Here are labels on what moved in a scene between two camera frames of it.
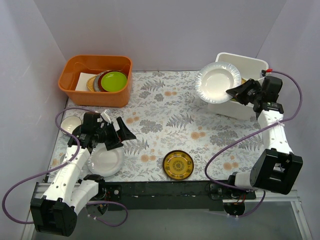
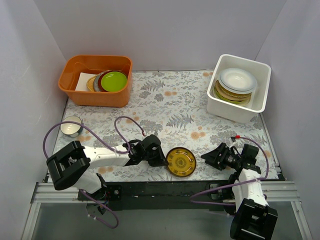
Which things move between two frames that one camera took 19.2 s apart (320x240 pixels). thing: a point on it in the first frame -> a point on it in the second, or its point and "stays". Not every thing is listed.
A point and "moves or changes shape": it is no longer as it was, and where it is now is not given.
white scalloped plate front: (105, 163) moves or changes shape
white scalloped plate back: (213, 80) moves or changes shape
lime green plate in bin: (114, 81) stays
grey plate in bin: (96, 82) stays
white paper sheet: (82, 83) stays
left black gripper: (114, 136) -> (155, 157)
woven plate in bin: (90, 82) stays
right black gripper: (249, 92) -> (219, 158)
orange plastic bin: (73, 64) stays
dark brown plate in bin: (99, 80) stays
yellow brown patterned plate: (178, 165) moves or changes shape
